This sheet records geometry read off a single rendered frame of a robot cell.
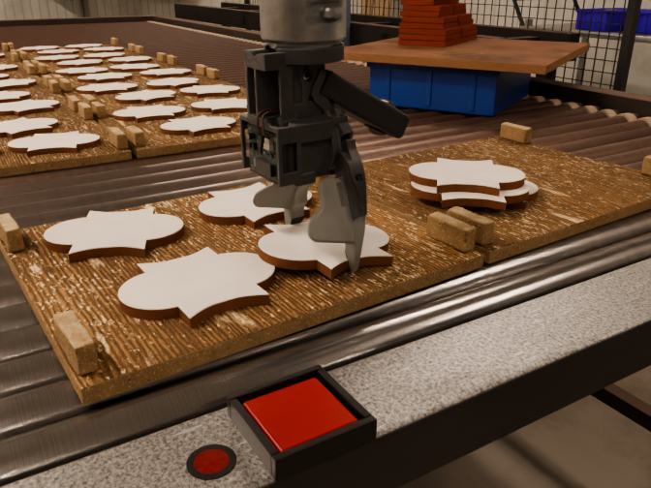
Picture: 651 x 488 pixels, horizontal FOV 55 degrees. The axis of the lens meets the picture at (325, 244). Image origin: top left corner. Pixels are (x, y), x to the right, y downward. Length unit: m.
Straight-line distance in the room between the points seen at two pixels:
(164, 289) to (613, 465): 1.55
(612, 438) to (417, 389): 1.56
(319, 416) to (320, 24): 0.31
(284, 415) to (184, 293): 0.17
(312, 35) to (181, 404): 0.31
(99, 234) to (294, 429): 0.37
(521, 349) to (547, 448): 1.38
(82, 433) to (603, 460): 1.63
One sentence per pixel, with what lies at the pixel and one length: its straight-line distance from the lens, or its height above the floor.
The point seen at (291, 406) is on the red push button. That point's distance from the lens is 0.45.
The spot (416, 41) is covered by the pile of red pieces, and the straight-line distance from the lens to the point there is 1.66.
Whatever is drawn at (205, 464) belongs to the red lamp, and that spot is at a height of 0.92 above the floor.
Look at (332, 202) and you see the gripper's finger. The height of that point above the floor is 1.01.
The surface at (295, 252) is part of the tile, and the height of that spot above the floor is 0.96.
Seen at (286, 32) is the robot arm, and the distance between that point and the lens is 0.55.
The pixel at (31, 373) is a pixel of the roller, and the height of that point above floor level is 0.91.
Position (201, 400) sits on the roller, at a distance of 0.49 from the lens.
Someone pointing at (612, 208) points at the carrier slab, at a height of 0.94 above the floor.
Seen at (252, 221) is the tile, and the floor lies 0.95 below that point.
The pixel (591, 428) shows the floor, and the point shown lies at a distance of 2.04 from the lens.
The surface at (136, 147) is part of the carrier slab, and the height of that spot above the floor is 0.94.
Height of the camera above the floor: 1.20
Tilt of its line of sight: 23 degrees down
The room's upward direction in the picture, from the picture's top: straight up
